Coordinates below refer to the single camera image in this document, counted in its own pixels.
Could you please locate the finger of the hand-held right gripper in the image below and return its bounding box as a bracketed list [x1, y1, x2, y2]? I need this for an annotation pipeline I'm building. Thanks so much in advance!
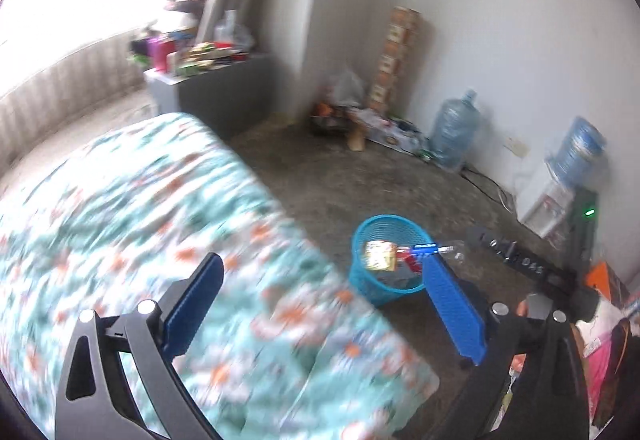
[466, 226, 521, 265]

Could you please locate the black basket with clutter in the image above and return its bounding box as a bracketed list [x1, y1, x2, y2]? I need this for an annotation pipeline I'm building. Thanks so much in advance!
[311, 100, 361, 137]

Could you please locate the floral teal blanket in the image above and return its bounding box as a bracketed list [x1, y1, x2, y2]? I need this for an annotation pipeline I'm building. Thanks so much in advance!
[0, 112, 441, 440]

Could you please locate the yellowish packet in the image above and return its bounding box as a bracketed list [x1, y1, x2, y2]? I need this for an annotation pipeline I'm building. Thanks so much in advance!
[363, 240, 398, 271]

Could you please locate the white water dispenser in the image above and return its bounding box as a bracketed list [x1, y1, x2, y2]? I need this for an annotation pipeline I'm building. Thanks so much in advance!
[517, 162, 576, 238]

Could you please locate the assorted clutter on cabinet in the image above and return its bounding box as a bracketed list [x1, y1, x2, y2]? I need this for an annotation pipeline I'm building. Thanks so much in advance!
[129, 10, 256, 78]

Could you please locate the metal window railing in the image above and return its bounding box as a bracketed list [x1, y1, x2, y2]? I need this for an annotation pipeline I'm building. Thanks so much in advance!
[0, 32, 146, 161]

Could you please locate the dark grey cabinet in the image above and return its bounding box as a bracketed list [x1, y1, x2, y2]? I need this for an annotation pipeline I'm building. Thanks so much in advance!
[145, 52, 276, 141]

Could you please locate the pink plastic bag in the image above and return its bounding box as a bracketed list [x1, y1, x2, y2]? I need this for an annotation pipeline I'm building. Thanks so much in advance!
[585, 305, 640, 426]

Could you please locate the black device with green light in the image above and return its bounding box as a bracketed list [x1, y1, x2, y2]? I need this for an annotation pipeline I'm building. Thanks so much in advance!
[565, 187, 601, 271]

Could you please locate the orange box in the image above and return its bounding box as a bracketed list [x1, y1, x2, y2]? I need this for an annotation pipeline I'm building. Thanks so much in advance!
[585, 262, 631, 311]

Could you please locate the white plastic bag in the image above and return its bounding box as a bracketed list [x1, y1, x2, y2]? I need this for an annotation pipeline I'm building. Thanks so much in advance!
[327, 70, 366, 105]

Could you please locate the blue plastic basket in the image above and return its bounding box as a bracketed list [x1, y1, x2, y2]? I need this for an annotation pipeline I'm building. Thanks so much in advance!
[351, 215, 435, 307]

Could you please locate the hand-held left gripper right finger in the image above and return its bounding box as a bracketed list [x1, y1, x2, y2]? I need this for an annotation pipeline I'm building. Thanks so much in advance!
[424, 252, 593, 440]

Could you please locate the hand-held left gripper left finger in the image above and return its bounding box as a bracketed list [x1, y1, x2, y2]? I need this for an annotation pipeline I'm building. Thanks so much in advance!
[54, 252, 224, 440]

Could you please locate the flat printed box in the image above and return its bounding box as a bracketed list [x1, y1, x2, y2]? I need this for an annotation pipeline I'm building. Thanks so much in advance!
[365, 115, 428, 153]

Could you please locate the large blue water jug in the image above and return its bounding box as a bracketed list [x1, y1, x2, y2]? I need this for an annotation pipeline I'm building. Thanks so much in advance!
[552, 116, 607, 185]
[430, 90, 482, 171]

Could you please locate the red and white plastic package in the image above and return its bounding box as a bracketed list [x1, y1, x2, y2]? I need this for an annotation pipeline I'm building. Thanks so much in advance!
[397, 252, 426, 274]

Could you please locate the tall printed cardboard box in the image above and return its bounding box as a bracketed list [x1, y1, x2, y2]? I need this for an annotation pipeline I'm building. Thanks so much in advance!
[367, 7, 421, 113]

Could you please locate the wooden block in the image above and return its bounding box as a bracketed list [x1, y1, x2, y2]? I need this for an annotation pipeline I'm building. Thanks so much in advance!
[349, 124, 370, 153]

